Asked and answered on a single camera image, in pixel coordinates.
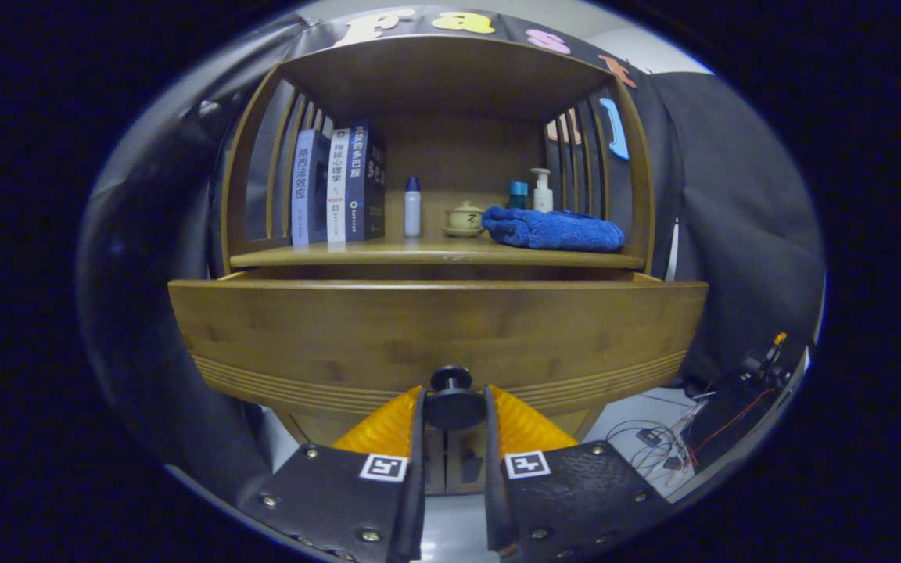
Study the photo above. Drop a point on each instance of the teal bottle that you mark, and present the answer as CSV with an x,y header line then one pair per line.
x,y
518,195

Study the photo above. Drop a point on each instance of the wooden cabinet door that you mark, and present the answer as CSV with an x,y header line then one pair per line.
x,y
435,461
457,473

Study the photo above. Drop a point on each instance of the black round drawer knob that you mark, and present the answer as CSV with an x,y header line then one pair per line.
x,y
454,407

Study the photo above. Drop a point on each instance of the blue folded towel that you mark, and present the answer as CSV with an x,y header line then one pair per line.
x,y
552,231

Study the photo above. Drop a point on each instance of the white pump bottle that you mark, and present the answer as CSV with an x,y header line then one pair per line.
x,y
542,195

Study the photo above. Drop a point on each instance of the white bottle with blue cap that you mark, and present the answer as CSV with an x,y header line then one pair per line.
x,y
413,211

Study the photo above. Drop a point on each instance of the dark blue book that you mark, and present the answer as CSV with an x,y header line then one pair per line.
x,y
358,180

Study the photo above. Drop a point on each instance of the beige lidded teacup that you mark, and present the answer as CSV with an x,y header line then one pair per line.
x,y
464,219

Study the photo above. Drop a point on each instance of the wooden drawer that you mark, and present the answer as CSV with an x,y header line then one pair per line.
x,y
341,328

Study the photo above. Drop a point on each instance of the bamboo wooden cabinet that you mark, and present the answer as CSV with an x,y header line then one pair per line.
x,y
450,78

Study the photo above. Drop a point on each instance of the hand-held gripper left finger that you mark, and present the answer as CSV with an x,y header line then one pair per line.
x,y
357,500

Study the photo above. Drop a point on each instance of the black device with orange clip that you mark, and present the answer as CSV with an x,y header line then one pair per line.
x,y
763,363

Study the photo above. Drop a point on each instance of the white spine book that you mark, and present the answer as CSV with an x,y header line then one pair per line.
x,y
338,188

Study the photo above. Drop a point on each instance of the wooden countertop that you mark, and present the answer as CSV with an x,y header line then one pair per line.
x,y
419,252

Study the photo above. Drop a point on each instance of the pale blue book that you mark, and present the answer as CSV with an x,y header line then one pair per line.
x,y
302,188

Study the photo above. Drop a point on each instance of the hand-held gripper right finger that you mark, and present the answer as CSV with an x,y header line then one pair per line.
x,y
560,500

